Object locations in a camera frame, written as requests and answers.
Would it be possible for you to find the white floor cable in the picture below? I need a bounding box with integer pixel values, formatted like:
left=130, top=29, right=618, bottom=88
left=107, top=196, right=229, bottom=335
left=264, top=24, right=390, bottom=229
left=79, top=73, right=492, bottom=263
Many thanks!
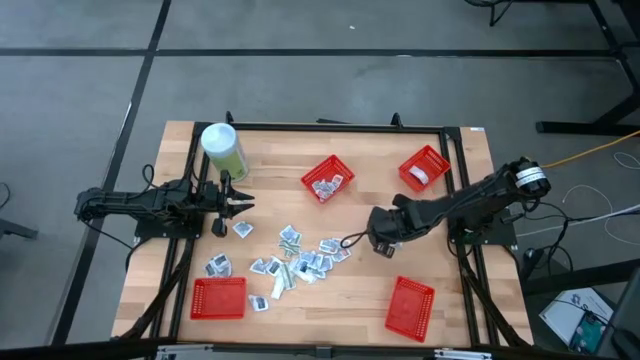
left=612, top=150, right=640, bottom=172
left=562, top=183, right=640, bottom=247

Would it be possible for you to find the silver aluminium bracket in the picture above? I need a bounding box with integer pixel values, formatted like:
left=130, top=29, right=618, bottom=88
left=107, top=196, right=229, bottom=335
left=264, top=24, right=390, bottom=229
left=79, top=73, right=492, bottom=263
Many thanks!
left=433, top=348, right=494, bottom=360
left=154, top=343, right=214, bottom=360

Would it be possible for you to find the black chair leg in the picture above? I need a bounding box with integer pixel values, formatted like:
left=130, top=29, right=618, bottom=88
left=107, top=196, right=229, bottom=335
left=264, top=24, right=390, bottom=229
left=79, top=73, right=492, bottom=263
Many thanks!
left=0, top=182, right=40, bottom=241

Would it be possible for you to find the black camera crossbar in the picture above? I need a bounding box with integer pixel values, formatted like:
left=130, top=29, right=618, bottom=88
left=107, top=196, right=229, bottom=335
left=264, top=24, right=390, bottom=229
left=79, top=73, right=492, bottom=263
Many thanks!
left=0, top=335, right=640, bottom=360

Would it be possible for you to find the yellow extension cord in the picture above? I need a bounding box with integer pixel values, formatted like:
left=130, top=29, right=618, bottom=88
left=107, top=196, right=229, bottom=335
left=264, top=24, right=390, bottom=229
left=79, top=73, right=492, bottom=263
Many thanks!
left=542, top=129, right=640, bottom=170

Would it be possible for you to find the black floor cable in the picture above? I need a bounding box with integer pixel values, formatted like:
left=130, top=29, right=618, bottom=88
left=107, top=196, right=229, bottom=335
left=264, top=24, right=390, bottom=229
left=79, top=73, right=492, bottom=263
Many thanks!
left=514, top=197, right=640, bottom=274

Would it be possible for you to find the white paper booklet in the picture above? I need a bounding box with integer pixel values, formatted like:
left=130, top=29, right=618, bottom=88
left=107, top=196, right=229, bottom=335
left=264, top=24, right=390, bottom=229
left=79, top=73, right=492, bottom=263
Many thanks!
left=538, top=287, right=615, bottom=347

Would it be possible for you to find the black desk frame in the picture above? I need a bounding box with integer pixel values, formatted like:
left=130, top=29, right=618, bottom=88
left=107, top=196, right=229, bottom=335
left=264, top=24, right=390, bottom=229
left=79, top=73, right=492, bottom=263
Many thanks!
left=535, top=0, right=640, bottom=137

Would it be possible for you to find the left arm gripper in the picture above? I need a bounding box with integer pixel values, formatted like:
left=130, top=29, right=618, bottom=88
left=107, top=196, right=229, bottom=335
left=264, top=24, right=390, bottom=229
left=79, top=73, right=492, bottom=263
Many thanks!
left=199, top=169, right=256, bottom=239

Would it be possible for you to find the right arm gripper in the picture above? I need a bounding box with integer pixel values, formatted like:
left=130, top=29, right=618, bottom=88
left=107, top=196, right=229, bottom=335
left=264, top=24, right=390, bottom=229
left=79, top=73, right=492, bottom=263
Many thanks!
left=367, top=193, right=416, bottom=259

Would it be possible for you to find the green white wipes canister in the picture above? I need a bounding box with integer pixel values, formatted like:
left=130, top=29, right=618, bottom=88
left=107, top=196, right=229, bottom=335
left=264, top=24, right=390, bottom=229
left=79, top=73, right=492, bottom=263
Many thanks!
left=200, top=122, right=250, bottom=184

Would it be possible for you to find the red plastic slotted basket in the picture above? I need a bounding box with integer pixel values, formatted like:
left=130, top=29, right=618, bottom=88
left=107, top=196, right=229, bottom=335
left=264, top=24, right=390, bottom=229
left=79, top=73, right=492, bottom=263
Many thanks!
left=398, top=144, right=452, bottom=194
left=300, top=154, right=356, bottom=205
left=189, top=276, right=248, bottom=321
left=384, top=275, right=436, bottom=344

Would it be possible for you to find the black chair base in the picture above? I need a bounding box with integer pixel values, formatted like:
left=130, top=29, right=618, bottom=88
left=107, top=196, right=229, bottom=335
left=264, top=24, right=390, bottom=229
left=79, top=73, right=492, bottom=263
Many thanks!
left=464, top=0, right=516, bottom=27

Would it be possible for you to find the black floor beam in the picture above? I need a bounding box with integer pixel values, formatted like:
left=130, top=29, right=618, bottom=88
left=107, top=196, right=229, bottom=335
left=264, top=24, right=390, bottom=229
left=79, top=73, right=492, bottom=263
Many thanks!
left=522, top=258, right=640, bottom=297

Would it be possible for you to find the black cable conduit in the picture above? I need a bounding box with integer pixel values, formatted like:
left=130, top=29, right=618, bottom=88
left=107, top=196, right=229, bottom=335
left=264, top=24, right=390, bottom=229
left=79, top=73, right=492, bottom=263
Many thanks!
left=119, top=238, right=196, bottom=341
left=457, top=244, right=531, bottom=349

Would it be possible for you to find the teal circuit board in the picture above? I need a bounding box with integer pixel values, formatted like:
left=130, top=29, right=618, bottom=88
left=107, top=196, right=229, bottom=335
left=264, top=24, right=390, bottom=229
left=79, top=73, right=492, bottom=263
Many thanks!
left=568, top=310, right=607, bottom=355

